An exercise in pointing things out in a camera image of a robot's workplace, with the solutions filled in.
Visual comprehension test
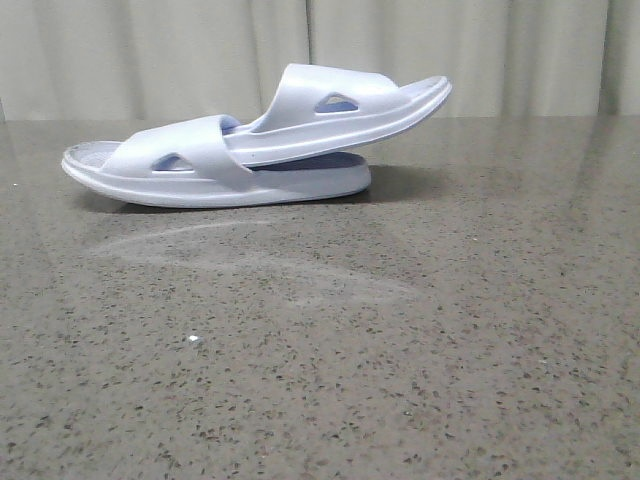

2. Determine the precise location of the light blue slipper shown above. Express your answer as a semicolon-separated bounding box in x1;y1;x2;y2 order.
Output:
223;64;452;167
61;115;371;208

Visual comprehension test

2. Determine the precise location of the beige curtain backdrop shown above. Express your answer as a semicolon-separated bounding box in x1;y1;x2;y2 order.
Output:
1;1;639;120

